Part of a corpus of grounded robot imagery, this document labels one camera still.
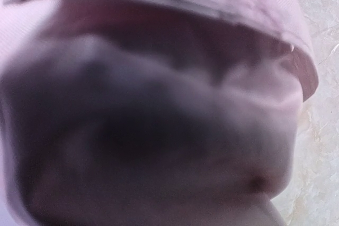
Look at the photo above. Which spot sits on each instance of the pink and black folding umbrella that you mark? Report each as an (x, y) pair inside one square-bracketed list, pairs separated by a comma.
[(151, 112)]

